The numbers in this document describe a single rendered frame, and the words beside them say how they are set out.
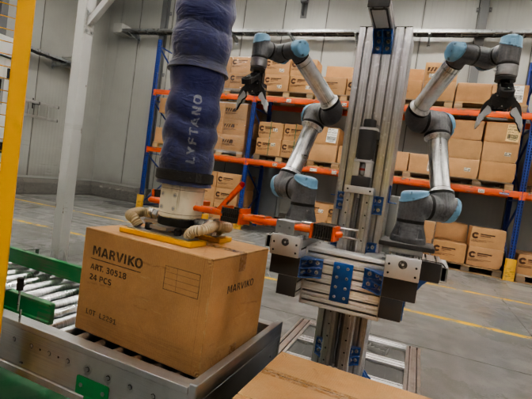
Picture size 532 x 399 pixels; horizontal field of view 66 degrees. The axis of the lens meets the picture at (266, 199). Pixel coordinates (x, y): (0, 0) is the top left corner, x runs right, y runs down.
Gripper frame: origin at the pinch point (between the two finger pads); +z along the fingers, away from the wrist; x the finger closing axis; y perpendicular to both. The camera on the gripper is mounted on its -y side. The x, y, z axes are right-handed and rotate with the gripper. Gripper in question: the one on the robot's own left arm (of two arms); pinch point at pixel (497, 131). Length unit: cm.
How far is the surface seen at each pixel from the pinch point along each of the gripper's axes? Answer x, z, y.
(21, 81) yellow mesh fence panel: 151, 8, -73
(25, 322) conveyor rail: 148, 93, -64
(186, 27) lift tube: 111, -21, -42
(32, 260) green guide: 216, 91, -5
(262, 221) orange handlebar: 73, 44, -37
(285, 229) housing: 64, 45, -38
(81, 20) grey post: 352, -98, 137
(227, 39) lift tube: 99, -21, -32
